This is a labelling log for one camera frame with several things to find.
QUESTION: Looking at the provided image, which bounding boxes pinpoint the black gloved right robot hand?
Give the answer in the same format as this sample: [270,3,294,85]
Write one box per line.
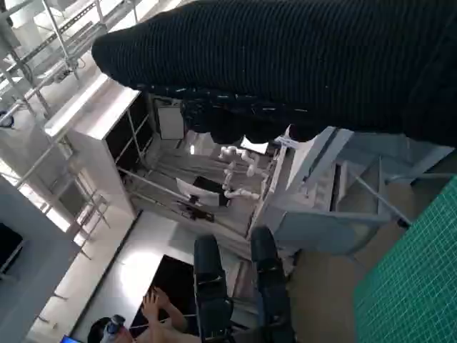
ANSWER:
[91,0,457,150]

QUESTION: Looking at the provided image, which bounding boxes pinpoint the white storage cabinet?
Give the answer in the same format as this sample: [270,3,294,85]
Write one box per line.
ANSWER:
[44,76,158,215]

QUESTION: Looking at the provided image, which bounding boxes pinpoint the metal shelving rack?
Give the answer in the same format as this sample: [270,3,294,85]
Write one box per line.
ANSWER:
[0,0,119,119]

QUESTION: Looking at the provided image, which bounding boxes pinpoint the black office chair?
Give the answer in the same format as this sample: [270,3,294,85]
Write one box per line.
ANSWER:
[192,224,297,343]

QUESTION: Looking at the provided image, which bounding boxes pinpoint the green cutting mat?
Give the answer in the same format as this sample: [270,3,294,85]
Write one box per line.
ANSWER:
[353,171,457,343]

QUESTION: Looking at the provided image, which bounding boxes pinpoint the black monitor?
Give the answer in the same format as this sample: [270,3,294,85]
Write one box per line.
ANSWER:
[0,223,26,276]

